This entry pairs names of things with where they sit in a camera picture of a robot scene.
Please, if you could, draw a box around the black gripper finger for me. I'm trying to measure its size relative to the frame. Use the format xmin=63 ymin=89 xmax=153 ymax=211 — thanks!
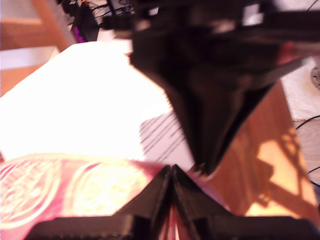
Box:
xmin=207 ymin=49 xmax=303 ymax=173
xmin=172 ymin=164 xmax=232 ymax=240
xmin=129 ymin=42 xmax=216 ymax=173
xmin=113 ymin=164 xmax=173 ymax=240

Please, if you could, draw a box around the pink printed zip bag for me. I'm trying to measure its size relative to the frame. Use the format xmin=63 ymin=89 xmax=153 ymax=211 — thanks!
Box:
xmin=0 ymin=153 xmax=233 ymax=240

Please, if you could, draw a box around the printed white paper stack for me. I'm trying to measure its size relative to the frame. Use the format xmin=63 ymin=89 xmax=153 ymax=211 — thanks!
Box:
xmin=0 ymin=41 xmax=196 ymax=163

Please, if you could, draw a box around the wooden chair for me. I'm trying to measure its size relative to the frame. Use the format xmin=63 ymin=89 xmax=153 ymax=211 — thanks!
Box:
xmin=0 ymin=0 xmax=72 ymax=52

